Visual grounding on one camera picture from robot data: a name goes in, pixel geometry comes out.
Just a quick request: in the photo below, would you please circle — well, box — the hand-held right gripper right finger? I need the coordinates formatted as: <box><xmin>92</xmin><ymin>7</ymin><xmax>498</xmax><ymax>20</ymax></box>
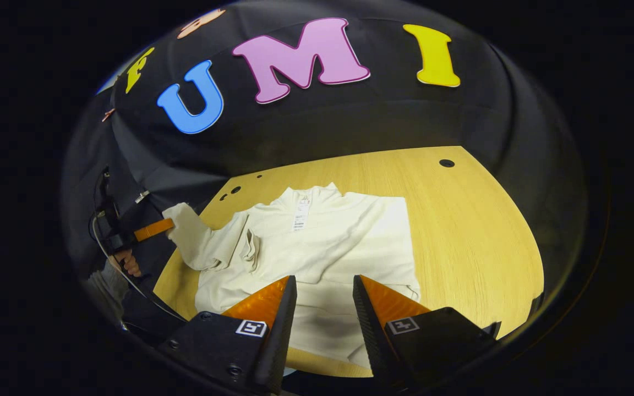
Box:
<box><xmin>353</xmin><ymin>275</ymin><xmax>498</xmax><ymax>386</ymax></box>

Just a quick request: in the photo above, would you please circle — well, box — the thin black cable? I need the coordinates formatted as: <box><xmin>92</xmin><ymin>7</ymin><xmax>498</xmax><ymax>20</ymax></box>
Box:
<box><xmin>90</xmin><ymin>214</ymin><xmax>188</xmax><ymax>324</ymax></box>

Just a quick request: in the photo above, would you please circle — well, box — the cream sweatshirt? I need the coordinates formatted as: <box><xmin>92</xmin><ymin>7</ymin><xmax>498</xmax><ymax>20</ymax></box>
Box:
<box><xmin>162</xmin><ymin>183</ymin><xmax>421</xmax><ymax>369</ymax></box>

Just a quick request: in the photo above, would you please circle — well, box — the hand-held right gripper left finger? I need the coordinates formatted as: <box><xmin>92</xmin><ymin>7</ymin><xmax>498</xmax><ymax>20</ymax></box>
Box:
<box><xmin>156</xmin><ymin>275</ymin><xmax>298</xmax><ymax>395</ymax></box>

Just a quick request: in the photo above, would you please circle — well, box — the black backdrop cloth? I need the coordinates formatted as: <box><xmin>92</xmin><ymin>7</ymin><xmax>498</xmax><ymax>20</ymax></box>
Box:
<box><xmin>61</xmin><ymin>0</ymin><xmax>590</xmax><ymax>309</ymax></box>

